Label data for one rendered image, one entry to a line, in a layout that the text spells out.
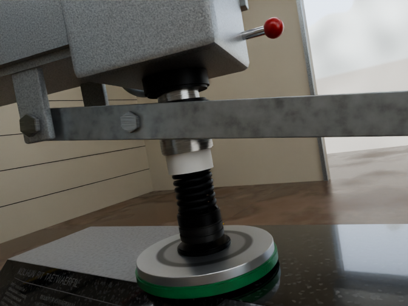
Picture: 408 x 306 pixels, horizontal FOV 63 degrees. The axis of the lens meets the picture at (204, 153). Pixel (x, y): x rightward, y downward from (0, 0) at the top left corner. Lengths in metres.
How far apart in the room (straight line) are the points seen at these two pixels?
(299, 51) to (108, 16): 5.16
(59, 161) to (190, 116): 5.61
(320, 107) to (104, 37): 0.28
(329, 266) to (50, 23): 0.50
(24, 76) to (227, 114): 0.31
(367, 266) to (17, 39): 0.56
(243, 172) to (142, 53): 5.63
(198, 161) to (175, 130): 0.06
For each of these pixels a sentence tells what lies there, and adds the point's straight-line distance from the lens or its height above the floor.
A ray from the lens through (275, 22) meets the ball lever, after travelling 0.56.
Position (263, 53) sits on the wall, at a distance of 5.76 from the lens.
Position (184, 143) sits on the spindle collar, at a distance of 0.47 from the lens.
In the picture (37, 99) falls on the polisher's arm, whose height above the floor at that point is 1.10.
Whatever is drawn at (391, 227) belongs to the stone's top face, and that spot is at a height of 0.80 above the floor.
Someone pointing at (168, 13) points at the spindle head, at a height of 1.15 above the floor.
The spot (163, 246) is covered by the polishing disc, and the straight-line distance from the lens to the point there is 0.58.
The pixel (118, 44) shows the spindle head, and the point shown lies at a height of 1.13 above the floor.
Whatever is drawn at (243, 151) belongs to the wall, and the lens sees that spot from 5.94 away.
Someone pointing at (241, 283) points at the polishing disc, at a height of 0.81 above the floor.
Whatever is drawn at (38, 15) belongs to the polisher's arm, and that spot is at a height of 1.20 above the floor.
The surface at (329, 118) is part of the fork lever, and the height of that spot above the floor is 1.00.
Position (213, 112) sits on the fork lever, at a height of 1.03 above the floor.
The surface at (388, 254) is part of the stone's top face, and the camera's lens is 0.54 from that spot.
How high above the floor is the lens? 1.01
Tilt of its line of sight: 3 degrees down
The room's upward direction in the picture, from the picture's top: 10 degrees counter-clockwise
